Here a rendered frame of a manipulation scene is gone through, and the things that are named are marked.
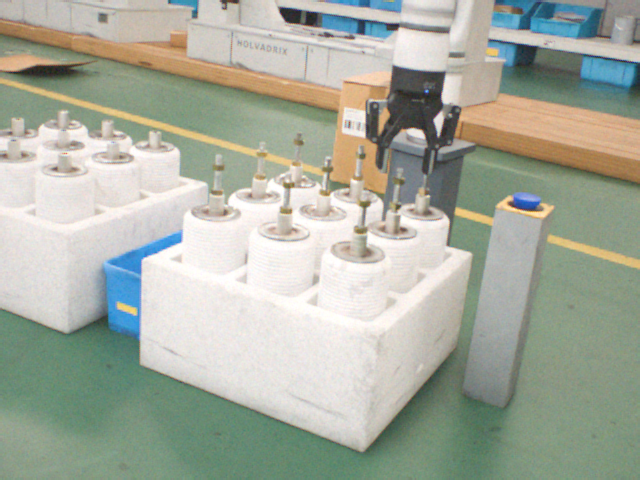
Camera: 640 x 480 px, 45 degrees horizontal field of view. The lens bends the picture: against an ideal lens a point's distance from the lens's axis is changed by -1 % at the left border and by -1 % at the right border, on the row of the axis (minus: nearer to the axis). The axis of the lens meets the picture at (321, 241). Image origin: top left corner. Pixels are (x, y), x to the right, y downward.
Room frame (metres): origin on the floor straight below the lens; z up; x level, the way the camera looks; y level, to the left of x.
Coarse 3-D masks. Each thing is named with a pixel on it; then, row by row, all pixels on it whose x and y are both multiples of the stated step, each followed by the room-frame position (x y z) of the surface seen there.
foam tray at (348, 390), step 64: (448, 256) 1.24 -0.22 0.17; (192, 320) 1.03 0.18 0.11; (256, 320) 0.98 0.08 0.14; (320, 320) 0.94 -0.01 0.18; (384, 320) 0.95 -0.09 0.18; (448, 320) 1.18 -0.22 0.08; (192, 384) 1.03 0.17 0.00; (256, 384) 0.98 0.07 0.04; (320, 384) 0.93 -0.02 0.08; (384, 384) 0.94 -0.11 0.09
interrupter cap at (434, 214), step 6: (408, 204) 1.25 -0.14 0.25; (414, 204) 1.25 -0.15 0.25; (402, 210) 1.21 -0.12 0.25; (408, 210) 1.22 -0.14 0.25; (432, 210) 1.23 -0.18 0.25; (438, 210) 1.23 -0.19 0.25; (408, 216) 1.19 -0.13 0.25; (414, 216) 1.18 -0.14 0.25; (420, 216) 1.19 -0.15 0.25; (426, 216) 1.19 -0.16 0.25; (432, 216) 1.19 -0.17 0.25; (438, 216) 1.20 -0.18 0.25
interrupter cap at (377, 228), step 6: (372, 222) 1.13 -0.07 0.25; (378, 222) 1.14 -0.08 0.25; (384, 222) 1.14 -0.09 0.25; (372, 228) 1.11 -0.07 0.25; (378, 228) 1.11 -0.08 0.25; (384, 228) 1.12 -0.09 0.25; (402, 228) 1.12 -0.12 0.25; (408, 228) 1.12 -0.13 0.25; (378, 234) 1.08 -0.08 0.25; (384, 234) 1.09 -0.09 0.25; (390, 234) 1.09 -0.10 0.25; (396, 234) 1.09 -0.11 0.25; (402, 234) 1.09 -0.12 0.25; (408, 234) 1.10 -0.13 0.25; (414, 234) 1.10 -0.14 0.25
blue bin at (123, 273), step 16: (160, 240) 1.31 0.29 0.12; (176, 240) 1.36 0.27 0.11; (128, 256) 1.24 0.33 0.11; (144, 256) 1.27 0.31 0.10; (112, 272) 1.17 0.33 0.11; (128, 272) 1.16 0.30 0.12; (112, 288) 1.18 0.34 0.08; (128, 288) 1.16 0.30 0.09; (112, 304) 1.18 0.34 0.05; (128, 304) 1.16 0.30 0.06; (112, 320) 1.18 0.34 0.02; (128, 320) 1.16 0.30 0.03
